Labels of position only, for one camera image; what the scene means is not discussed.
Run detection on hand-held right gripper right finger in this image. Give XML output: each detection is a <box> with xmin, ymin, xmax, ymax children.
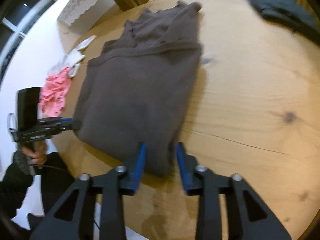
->
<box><xmin>175</xmin><ymin>142</ymin><xmax>292</xmax><ymax>240</ymax></box>

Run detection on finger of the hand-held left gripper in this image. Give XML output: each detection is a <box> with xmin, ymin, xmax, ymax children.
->
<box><xmin>38</xmin><ymin>117</ymin><xmax>75</xmax><ymax>127</ymax></box>
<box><xmin>59</xmin><ymin>120</ymin><xmax>83</xmax><ymax>133</ymax></box>

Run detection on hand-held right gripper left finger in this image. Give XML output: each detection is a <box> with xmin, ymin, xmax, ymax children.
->
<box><xmin>29</xmin><ymin>142</ymin><xmax>147</xmax><ymax>240</ymax></box>

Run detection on brown sweater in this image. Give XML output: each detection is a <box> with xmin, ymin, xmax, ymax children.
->
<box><xmin>73</xmin><ymin>1</ymin><xmax>203</xmax><ymax>178</ymax></box>

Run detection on person's left forearm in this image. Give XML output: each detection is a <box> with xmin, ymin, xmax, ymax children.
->
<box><xmin>0</xmin><ymin>162</ymin><xmax>35</xmax><ymax>219</ymax></box>

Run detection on person's left hand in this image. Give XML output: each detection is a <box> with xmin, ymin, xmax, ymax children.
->
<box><xmin>12</xmin><ymin>141</ymin><xmax>48</xmax><ymax>176</ymax></box>

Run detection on pink garment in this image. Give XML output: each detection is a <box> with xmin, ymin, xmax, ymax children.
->
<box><xmin>39</xmin><ymin>66</ymin><xmax>73</xmax><ymax>118</ymax></box>

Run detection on white garment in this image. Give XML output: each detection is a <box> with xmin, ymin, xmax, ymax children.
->
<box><xmin>48</xmin><ymin>35</ymin><xmax>98</xmax><ymax>78</ymax></box>

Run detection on person's black pants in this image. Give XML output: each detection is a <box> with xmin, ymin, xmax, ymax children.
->
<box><xmin>39</xmin><ymin>152</ymin><xmax>76</xmax><ymax>217</ymax></box>

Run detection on window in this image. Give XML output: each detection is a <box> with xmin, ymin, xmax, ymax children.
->
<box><xmin>0</xmin><ymin>0</ymin><xmax>87</xmax><ymax>68</ymax></box>

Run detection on white lace cloth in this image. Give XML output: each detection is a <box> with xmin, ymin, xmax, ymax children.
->
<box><xmin>56</xmin><ymin>0</ymin><xmax>131</xmax><ymax>27</ymax></box>

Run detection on dark teal folded garment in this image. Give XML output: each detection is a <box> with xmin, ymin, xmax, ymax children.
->
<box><xmin>239</xmin><ymin>0</ymin><xmax>320</xmax><ymax>43</ymax></box>

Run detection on black cable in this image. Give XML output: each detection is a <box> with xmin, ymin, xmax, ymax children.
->
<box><xmin>27</xmin><ymin>163</ymin><xmax>76</xmax><ymax>181</ymax></box>

